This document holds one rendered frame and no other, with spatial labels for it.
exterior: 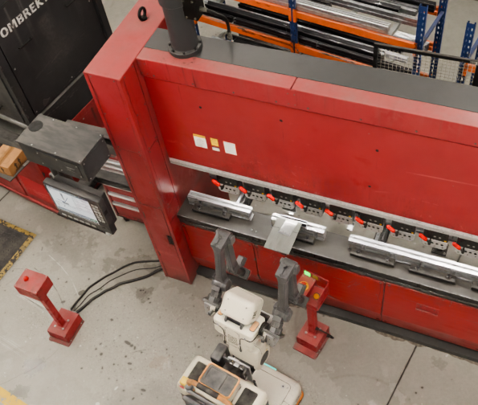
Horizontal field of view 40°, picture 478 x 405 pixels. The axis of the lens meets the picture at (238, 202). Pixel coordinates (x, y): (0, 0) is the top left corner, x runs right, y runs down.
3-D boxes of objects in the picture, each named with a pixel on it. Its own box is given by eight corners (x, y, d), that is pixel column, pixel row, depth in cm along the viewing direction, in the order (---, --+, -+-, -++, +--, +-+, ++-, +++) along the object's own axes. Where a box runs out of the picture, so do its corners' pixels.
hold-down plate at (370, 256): (349, 255, 451) (349, 253, 449) (352, 249, 454) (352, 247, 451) (393, 267, 441) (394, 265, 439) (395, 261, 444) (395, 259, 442)
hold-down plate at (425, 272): (408, 272, 438) (409, 269, 436) (410, 265, 441) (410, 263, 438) (455, 284, 428) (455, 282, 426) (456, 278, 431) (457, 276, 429)
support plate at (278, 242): (263, 247, 449) (263, 247, 449) (277, 217, 463) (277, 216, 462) (288, 255, 444) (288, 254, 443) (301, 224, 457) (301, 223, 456)
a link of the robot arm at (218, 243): (206, 240, 379) (221, 247, 375) (219, 225, 387) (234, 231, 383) (211, 288, 411) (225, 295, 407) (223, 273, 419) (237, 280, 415)
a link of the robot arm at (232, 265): (214, 233, 385) (229, 240, 380) (219, 226, 387) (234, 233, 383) (224, 271, 419) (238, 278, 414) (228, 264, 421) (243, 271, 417)
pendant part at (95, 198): (59, 214, 456) (41, 182, 427) (70, 202, 461) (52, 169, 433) (113, 235, 439) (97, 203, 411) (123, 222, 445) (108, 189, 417)
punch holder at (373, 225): (359, 227, 428) (359, 212, 415) (362, 217, 432) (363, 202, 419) (381, 233, 423) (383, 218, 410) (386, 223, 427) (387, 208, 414)
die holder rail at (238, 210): (189, 203, 494) (186, 196, 487) (193, 198, 498) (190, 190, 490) (251, 221, 478) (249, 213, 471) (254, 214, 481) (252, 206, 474)
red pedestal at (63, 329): (48, 339, 539) (8, 288, 473) (64, 313, 552) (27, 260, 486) (68, 347, 533) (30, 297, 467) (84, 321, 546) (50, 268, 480)
